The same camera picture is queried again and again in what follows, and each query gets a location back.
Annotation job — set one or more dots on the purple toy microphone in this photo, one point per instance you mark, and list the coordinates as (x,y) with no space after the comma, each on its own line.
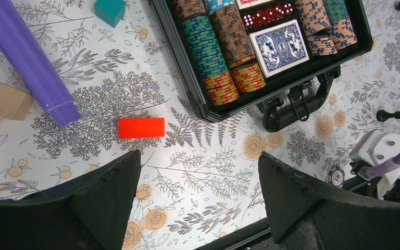
(21,49)

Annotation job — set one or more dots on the teal small cube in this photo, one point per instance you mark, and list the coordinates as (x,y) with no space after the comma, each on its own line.
(110,11)

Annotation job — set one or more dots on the blue playing card deck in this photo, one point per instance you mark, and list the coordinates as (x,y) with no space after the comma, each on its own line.
(279,48)

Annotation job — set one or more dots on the red rectangular block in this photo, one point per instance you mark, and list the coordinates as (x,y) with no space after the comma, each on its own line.
(133,128)

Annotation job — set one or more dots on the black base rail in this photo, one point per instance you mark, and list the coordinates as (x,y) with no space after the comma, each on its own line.
(251,236)

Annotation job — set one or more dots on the poker chip with die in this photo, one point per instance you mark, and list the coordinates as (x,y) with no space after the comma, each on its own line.
(336,176)

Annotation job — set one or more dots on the brown chip stack far left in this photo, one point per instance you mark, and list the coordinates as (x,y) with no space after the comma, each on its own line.
(205,49)

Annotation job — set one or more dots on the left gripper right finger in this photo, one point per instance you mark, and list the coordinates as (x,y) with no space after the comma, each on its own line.
(307,213)

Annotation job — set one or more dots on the black small knob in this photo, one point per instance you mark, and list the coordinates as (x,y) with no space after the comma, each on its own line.
(383,115)

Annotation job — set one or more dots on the red playing card deck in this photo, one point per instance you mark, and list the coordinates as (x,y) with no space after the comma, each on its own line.
(245,4)

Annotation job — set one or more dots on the floral table mat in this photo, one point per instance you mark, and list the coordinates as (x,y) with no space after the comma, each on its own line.
(200,181)

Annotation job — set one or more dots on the small wooden block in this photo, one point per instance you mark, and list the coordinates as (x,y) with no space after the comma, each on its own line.
(14,103)

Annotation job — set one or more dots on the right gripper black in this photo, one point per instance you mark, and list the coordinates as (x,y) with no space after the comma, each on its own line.
(359,186)

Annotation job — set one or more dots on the black poker chip case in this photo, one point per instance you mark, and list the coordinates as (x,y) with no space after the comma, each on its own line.
(289,96)

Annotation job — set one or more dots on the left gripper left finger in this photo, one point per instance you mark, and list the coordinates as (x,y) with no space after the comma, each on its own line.
(87,212)

